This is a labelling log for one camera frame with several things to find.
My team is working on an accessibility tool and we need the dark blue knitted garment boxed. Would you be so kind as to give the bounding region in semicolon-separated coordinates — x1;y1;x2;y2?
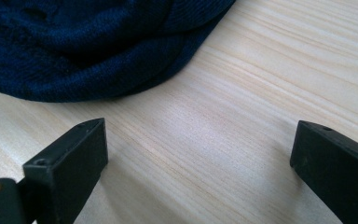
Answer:
0;0;237;104

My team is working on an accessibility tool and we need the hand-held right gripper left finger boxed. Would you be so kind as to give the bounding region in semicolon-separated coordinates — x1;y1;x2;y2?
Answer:
21;117;109;224

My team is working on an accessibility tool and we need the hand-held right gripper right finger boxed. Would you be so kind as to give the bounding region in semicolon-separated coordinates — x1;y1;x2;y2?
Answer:
289;119;358;224

